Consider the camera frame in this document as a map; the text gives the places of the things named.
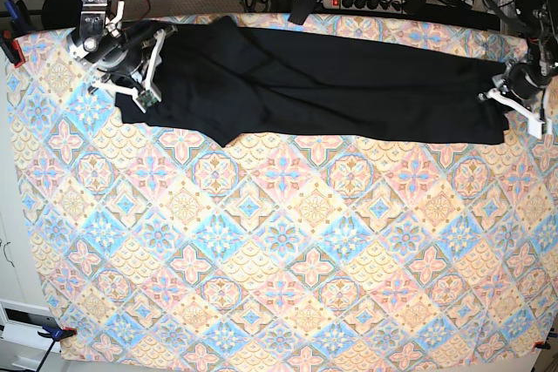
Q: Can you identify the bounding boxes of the patterned tablecloth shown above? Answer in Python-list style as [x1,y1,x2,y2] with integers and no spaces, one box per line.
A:
[1,30,557,371]

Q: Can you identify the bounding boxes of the orange clamp bottom right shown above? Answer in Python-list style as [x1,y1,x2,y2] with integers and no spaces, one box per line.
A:
[534,342,551,350]

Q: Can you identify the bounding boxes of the black T-shirt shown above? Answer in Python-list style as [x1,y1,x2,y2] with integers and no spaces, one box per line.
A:
[115,17,508,145]

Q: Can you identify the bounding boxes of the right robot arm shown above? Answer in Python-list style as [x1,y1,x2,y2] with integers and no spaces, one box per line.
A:
[68,0,178,113]

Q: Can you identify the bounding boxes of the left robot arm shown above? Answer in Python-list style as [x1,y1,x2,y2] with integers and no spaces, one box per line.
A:
[479,0,557,139]

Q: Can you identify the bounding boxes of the black round stand base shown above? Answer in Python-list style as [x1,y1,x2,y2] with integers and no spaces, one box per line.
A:
[41,0,83,30]

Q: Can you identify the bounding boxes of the blue clamp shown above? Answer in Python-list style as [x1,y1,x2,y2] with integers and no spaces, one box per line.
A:
[36,326,78,372]
[1,0,25,68]

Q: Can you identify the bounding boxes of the blue clamp bottom left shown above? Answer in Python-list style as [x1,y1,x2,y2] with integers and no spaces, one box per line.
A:
[36,326,78,372]

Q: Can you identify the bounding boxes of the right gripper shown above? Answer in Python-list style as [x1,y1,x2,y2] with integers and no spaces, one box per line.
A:
[89,25,178,113]

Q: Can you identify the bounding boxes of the black mesh strap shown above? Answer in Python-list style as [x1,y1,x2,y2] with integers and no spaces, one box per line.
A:
[288,0,326,24]

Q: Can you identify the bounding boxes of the white power strip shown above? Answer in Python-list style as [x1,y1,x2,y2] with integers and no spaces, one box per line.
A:
[322,0,403,13]

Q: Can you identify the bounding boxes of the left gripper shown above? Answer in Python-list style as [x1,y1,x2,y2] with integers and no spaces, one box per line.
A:
[478,63,552,136]

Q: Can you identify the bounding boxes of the blue clamp top left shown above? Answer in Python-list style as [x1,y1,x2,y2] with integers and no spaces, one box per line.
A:
[1,0,25,68]

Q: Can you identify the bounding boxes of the white cabinet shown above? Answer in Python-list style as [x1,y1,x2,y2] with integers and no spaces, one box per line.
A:
[1,64,56,369]

